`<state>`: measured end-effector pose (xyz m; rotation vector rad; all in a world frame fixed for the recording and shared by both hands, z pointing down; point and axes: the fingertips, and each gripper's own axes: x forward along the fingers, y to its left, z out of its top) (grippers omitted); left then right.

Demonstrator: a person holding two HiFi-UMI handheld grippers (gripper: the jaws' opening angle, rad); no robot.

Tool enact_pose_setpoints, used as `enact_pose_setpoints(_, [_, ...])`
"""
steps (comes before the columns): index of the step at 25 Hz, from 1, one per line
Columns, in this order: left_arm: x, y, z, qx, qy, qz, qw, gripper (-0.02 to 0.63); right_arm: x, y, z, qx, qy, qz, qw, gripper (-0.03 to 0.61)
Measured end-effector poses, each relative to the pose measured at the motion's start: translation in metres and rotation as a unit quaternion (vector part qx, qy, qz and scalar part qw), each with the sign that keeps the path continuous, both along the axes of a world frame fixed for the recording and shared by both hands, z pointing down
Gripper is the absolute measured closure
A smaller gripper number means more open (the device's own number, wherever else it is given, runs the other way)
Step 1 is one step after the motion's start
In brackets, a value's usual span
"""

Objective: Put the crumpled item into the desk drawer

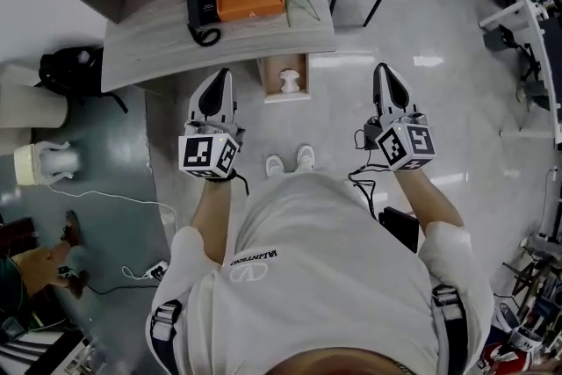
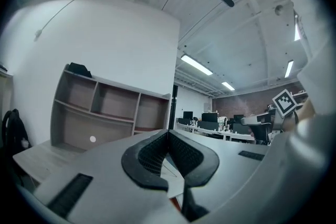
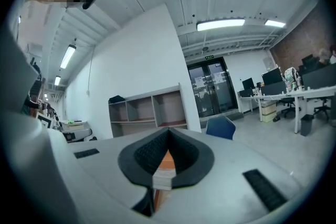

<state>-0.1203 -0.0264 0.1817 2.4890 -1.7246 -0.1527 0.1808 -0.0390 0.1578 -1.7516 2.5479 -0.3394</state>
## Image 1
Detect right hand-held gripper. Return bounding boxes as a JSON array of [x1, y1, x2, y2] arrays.
[[363, 62, 436, 171]]

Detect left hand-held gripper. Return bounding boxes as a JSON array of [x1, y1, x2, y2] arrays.
[[177, 68, 246, 181]]

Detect light wooden drawer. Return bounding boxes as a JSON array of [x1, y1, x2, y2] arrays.
[[257, 52, 311, 105]]

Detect white plastic bag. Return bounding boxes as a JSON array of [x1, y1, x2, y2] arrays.
[[279, 69, 302, 94]]

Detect person's right forearm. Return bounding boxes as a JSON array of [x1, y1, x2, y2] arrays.
[[393, 169, 465, 236]]

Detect person's left forearm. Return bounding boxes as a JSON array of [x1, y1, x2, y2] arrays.
[[189, 177, 234, 264]]

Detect grey wooden office desk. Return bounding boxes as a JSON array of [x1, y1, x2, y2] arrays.
[[100, 0, 337, 93]]

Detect person's left white shoe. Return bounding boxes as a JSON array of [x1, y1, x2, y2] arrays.
[[265, 155, 285, 178]]

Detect person's white shoe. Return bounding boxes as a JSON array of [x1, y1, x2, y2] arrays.
[[265, 155, 285, 178], [297, 144, 316, 170]]

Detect black telephone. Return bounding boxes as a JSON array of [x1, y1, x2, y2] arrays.
[[184, 0, 222, 47]]

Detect person's right white shoe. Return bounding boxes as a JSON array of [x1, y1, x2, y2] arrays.
[[297, 144, 316, 170]]

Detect grey bin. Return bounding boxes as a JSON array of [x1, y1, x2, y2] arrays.
[[482, 25, 515, 53]]

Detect black hip pouch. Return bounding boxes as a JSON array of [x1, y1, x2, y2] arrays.
[[378, 206, 421, 254]]

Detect black office chair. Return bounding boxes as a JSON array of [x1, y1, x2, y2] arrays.
[[498, 24, 544, 83]]

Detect black backpack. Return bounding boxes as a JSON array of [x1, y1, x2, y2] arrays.
[[38, 46, 129, 114]]

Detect white office desk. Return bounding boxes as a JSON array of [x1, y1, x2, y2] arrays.
[[478, 0, 562, 146]]

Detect white power strip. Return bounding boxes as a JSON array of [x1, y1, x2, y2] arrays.
[[144, 259, 170, 280]]

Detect beige waste bin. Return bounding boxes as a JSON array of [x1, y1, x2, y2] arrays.
[[0, 64, 70, 131]]

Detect white stool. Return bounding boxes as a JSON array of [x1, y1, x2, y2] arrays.
[[12, 140, 84, 188]]

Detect person's white t-shirt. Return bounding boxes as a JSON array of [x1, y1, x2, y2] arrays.
[[147, 169, 495, 375]]

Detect black metal stand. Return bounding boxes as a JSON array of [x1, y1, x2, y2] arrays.
[[502, 232, 562, 321]]

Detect black wrist strap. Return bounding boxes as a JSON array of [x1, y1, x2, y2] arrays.
[[204, 170, 238, 184]]

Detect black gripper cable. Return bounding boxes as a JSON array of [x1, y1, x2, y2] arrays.
[[227, 169, 250, 197], [348, 129, 387, 220]]

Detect white floor cable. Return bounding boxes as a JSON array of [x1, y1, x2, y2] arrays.
[[46, 184, 179, 234]]

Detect black floor cable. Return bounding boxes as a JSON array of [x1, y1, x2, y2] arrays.
[[85, 271, 159, 295]]

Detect grey harness strap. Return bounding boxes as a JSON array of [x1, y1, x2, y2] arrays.
[[150, 299, 184, 375], [431, 284, 469, 375]]

